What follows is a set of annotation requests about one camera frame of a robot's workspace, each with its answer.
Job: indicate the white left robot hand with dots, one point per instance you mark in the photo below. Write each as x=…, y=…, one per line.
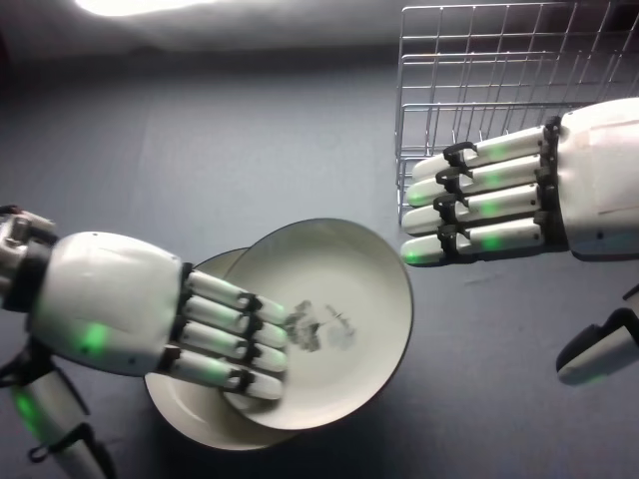
x=105, y=299

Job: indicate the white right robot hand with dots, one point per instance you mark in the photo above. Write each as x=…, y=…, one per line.
x=599, y=174

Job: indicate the white plate with grey print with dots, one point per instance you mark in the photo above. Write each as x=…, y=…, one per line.
x=349, y=279
x=190, y=414

